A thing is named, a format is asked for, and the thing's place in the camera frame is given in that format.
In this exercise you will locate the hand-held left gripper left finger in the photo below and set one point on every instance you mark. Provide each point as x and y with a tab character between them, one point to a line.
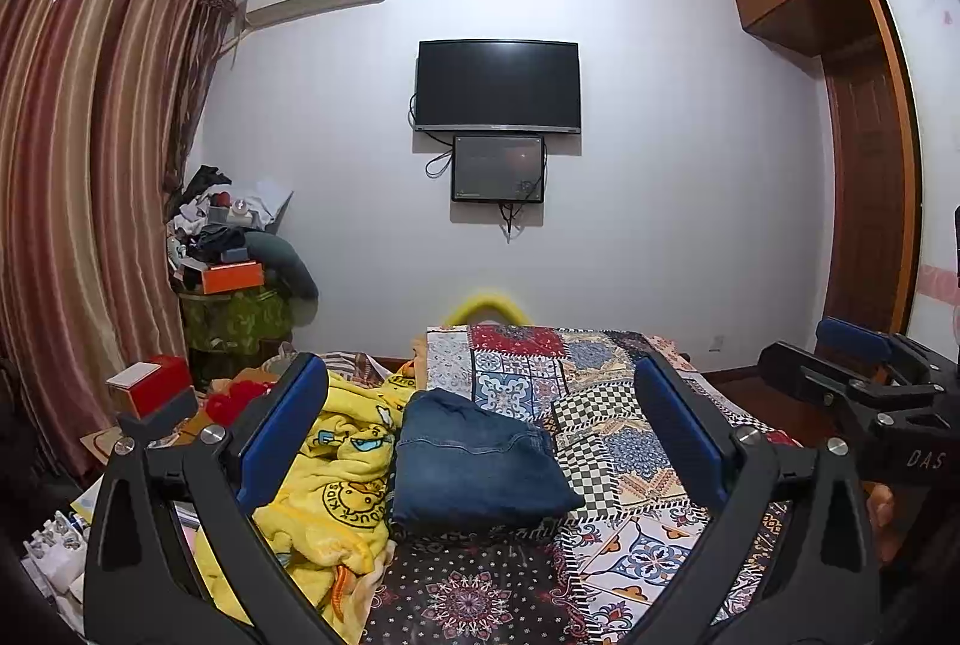
281	435

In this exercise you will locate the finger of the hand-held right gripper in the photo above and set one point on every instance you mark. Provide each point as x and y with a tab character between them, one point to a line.
851	337
802	375

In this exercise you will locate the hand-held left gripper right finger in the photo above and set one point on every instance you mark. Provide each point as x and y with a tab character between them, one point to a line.
679	435

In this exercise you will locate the blue denim jeans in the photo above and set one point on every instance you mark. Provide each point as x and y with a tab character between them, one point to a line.
472	465

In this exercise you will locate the pile of dark clothes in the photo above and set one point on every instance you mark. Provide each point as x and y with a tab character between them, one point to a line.
206	217

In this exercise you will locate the person's right hand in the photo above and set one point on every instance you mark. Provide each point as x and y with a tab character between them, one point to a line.
883	514

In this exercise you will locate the red cloth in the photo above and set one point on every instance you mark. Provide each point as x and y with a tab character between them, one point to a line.
232	405

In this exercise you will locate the yellow cartoon blanket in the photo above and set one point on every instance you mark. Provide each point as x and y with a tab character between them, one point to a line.
337	465

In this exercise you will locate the patchwork printed bedspread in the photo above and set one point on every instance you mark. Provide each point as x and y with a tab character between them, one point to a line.
600	405

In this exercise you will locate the red box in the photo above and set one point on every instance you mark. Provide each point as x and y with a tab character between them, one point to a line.
169	386

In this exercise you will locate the green patterned table cloth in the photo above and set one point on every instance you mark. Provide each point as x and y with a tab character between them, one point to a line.
232	322

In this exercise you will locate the brown wooden door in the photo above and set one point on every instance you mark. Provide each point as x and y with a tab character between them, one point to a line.
862	202

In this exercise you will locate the small white box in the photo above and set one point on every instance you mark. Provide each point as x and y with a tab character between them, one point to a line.
131	376

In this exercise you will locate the orange box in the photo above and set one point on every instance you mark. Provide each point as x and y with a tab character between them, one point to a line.
232	277

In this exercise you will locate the dark grey cushion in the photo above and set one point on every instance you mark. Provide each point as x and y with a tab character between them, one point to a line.
289	266

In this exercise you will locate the yellow foam tube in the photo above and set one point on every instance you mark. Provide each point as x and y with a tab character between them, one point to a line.
487	301

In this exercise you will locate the striped curtain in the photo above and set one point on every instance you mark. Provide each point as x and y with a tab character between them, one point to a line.
75	165

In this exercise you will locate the black television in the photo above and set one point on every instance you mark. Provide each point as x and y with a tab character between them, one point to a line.
499	82

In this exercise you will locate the wall socket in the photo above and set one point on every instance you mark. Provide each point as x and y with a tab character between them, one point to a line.
716	343

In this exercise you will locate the small wall monitor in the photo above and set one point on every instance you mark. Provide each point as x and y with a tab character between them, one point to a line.
496	169

